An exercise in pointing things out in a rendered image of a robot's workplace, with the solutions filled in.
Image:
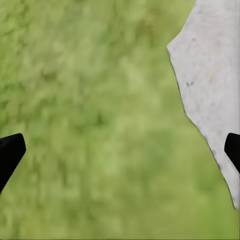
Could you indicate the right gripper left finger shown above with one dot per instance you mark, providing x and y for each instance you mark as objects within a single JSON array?
[{"x": 12, "y": 150}]

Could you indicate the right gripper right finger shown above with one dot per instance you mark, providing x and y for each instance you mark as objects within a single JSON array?
[{"x": 232, "y": 148}]

